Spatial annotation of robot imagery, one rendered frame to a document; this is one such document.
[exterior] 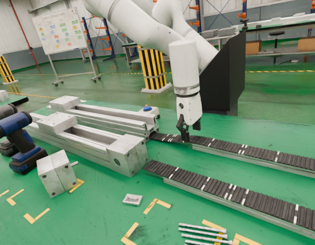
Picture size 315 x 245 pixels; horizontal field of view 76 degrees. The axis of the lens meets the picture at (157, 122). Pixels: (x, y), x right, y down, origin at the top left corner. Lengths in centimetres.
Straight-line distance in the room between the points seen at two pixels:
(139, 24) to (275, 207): 58
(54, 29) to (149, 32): 620
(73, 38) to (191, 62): 593
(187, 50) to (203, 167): 36
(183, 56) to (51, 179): 54
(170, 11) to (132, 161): 75
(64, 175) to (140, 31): 50
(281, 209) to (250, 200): 6
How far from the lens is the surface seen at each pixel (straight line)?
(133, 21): 65
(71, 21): 641
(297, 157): 70
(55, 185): 73
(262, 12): 817
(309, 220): 54
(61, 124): 96
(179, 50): 61
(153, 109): 100
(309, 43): 535
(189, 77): 63
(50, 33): 690
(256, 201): 55
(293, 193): 63
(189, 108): 65
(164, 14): 113
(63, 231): 63
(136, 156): 68
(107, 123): 98
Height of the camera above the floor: 121
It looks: 26 degrees down
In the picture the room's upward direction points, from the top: 11 degrees counter-clockwise
